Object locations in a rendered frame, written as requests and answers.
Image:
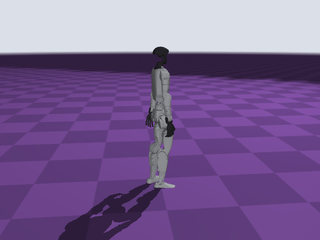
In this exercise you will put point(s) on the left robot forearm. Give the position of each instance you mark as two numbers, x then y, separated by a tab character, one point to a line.
153	103

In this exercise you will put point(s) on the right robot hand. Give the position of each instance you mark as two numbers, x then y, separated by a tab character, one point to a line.
170	128

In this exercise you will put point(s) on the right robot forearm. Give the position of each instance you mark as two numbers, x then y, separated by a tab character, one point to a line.
167	107

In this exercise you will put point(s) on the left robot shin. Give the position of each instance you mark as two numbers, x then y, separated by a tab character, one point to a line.
153	162

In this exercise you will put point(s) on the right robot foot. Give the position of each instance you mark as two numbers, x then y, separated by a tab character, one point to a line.
165	185

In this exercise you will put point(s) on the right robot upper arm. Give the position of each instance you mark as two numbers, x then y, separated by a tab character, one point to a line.
165	78

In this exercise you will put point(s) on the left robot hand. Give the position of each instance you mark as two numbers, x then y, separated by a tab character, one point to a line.
149	121

